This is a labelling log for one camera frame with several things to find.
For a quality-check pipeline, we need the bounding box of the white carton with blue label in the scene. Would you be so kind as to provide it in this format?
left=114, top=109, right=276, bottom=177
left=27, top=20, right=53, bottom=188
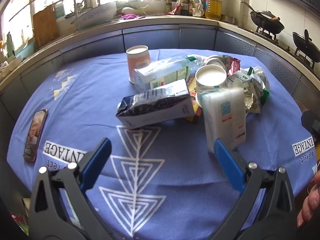
left=200, top=87, right=247, bottom=153

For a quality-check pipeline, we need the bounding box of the gas stove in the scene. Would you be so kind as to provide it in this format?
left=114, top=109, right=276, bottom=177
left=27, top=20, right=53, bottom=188
left=250, top=27, right=320, bottom=74

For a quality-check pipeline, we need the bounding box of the white tissue paper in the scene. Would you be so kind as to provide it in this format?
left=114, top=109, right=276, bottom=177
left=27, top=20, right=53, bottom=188
left=250, top=66, right=270, bottom=90

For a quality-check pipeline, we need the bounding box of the white patterned basin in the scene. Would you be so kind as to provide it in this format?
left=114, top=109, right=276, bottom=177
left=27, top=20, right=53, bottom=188
left=71, top=1, right=118, bottom=30

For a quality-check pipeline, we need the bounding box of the pink foil wrapper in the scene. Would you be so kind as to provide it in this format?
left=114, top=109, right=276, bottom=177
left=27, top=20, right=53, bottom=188
left=225, top=56, right=241, bottom=77

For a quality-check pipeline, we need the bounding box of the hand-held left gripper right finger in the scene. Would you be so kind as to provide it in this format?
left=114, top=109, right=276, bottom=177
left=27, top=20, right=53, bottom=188
left=214, top=138, right=298, bottom=240

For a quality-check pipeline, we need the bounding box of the pink paper cup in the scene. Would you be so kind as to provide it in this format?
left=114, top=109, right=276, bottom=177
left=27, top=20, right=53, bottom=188
left=126, top=45, right=151, bottom=84

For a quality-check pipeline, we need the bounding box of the white green carton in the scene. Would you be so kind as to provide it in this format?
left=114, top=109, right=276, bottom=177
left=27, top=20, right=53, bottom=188
left=134, top=59, right=192, bottom=92

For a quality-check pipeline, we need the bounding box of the steel bowl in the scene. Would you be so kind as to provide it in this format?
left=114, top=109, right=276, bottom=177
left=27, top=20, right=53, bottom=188
left=221, top=14, right=238, bottom=25

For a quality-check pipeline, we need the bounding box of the crumpled silver wrapper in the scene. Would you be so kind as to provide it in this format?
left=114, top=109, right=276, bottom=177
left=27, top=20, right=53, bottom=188
left=244, top=80, right=270, bottom=113

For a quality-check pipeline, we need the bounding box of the blue printed tablecloth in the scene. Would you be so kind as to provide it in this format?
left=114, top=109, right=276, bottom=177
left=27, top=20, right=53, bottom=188
left=6, top=49, right=318, bottom=240

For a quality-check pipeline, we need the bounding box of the white packet with green label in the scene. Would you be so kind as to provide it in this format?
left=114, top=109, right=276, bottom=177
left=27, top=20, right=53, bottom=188
left=226, top=67, right=254, bottom=88

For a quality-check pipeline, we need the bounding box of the person's right hand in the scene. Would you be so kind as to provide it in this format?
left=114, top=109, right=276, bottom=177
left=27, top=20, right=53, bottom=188
left=297, top=171, right=320, bottom=228

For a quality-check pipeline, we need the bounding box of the yellow cooking oil bottle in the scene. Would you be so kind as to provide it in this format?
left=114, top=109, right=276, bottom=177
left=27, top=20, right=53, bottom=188
left=205, top=0, right=222, bottom=21

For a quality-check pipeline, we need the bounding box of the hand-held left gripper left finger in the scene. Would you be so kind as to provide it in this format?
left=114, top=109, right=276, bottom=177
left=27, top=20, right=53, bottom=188
left=29, top=137, right=114, bottom=240

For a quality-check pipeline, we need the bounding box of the black wok with wooden handle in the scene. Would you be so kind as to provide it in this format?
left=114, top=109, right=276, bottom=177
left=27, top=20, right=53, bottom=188
left=241, top=1, right=285, bottom=34

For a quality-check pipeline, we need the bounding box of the clear plastic bottle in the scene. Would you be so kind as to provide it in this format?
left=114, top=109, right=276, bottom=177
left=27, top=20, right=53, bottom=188
left=185, top=54, right=209, bottom=70

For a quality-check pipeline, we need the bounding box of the dark blue carton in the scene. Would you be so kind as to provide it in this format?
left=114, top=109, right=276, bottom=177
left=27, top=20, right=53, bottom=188
left=116, top=79, right=195, bottom=130

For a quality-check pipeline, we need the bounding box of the wooden cutting board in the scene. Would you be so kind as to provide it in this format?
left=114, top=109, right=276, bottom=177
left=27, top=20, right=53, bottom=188
left=32, top=5, right=60, bottom=50

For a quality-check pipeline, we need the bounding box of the yellow red box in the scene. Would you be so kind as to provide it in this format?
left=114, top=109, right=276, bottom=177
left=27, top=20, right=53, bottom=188
left=185, top=77, right=203, bottom=123

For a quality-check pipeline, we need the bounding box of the smartphone with photo case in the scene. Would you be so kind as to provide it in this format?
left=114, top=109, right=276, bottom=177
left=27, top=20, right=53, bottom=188
left=23, top=109, right=48, bottom=162

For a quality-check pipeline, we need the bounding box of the white radish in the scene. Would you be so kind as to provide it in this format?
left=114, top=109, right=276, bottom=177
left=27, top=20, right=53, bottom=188
left=121, top=6, right=148, bottom=15

